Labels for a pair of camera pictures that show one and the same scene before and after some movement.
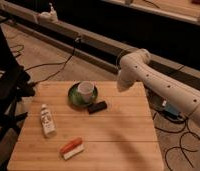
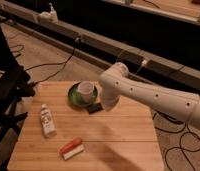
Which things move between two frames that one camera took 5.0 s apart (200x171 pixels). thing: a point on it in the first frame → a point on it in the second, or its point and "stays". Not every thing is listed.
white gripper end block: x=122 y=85 → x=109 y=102
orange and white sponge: x=72 y=148 stays
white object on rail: x=50 y=17 stays
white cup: x=86 y=89 stays
